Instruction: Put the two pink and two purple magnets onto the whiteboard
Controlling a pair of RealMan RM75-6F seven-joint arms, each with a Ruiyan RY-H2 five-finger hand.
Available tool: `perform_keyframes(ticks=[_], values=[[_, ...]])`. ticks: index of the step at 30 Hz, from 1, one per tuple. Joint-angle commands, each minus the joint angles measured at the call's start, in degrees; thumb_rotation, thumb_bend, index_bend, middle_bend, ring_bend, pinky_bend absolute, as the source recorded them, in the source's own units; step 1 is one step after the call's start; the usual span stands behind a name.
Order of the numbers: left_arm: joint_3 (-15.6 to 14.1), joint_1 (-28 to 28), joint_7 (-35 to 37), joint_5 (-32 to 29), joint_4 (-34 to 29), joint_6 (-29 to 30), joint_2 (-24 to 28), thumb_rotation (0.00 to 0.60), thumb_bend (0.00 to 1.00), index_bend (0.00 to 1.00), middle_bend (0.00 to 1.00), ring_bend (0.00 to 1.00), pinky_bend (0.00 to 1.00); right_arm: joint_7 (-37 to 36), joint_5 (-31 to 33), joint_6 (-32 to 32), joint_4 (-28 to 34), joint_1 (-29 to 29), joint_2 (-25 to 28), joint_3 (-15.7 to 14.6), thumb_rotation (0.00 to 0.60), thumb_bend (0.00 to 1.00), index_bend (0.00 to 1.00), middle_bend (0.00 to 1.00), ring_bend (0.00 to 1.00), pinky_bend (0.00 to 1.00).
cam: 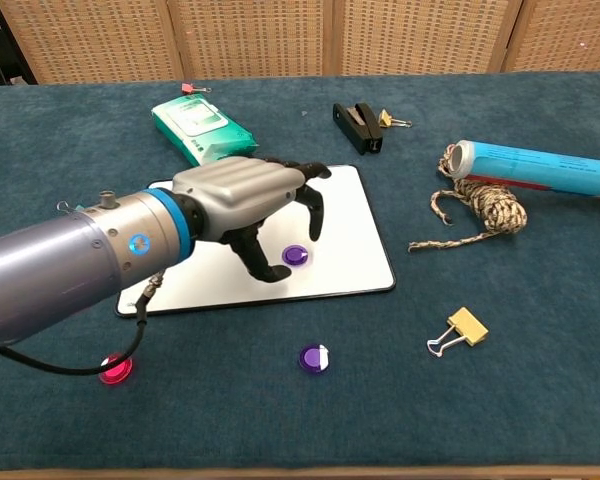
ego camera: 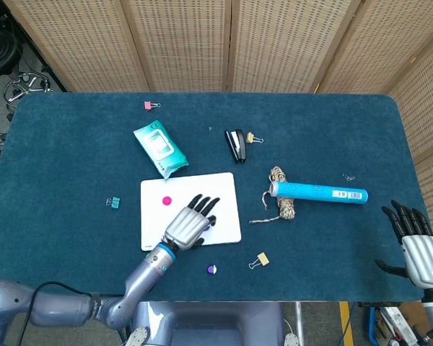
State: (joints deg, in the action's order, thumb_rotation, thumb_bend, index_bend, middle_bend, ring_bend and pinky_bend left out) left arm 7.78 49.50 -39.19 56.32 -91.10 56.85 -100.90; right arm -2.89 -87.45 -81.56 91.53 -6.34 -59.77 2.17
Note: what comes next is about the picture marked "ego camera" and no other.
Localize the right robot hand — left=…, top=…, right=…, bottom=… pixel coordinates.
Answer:
left=374, top=200, right=433, bottom=289

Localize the large gold binder clip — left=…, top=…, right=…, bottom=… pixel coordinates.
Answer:
left=248, top=252, right=269, bottom=270

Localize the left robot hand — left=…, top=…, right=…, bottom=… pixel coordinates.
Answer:
left=162, top=193, right=222, bottom=252

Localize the blue cylindrical tube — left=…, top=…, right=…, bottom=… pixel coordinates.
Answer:
left=270, top=180, right=369, bottom=207

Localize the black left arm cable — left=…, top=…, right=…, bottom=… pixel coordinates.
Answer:
left=18, top=280, right=95, bottom=346

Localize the blue felt table cover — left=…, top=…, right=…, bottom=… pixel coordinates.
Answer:
left=0, top=92, right=433, bottom=303

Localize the braided rope bundle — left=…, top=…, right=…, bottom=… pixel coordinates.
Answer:
left=248, top=166, right=297, bottom=225

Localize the black stapler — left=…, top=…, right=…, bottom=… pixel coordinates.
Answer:
left=224, top=128, right=248, bottom=165

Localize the green wet wipes pack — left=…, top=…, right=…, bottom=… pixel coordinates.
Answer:
left=133, top=120, right=190, bottom=180

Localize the grey robot torso base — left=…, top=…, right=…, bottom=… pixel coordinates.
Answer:
left=124, top=301, right=304, bottom=346

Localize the wicker folding screen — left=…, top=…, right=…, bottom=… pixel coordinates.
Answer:
left=1, top=0, right=433, bottom=260

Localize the white rectangular board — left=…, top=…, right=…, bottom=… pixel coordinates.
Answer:
left=140, top=172, right=242, bottom=252

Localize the chrome stool base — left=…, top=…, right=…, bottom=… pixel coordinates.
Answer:
left=3, top=71, right=54, bottom=122

